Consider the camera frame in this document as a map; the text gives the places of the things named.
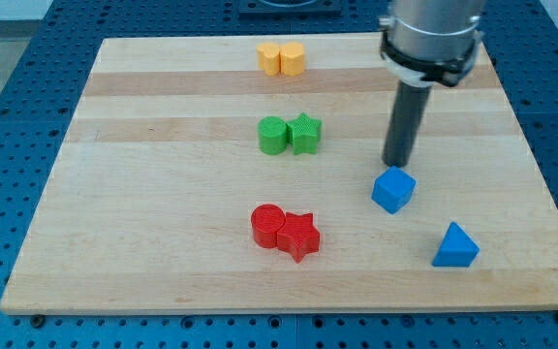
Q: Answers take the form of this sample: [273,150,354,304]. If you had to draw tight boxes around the blue cube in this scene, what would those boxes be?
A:
[371,167,417,214]

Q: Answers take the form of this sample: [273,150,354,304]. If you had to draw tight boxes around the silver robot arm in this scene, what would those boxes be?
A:
[378,0,485,88]

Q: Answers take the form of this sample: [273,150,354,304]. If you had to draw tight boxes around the green star block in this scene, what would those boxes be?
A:
[287,113,322,155]

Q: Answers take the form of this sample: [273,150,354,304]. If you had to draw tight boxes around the red star block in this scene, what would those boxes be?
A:
[277,212,321,263]

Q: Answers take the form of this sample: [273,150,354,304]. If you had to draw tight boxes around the green cylinder block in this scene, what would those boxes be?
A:
[258,116,288,155]

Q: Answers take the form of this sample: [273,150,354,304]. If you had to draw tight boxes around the red cylinder block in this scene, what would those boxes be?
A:
[250,204,286,248]

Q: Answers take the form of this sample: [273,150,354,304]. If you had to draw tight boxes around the wooden board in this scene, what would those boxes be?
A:
[0,33,558,315]

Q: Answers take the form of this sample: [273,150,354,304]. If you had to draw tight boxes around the yellow heart block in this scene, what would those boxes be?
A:
[280,42,305,76]

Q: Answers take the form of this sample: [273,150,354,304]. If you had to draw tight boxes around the yellow rounded block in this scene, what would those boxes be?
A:
[256,42,281,76]

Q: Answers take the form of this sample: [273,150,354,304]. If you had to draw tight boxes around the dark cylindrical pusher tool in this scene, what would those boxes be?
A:
[382,81,431,168]

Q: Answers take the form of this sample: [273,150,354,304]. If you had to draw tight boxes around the blue triangular prism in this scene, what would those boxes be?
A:
[432,222,481,268]

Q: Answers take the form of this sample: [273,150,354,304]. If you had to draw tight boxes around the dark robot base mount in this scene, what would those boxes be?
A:
[236,0,344,16]

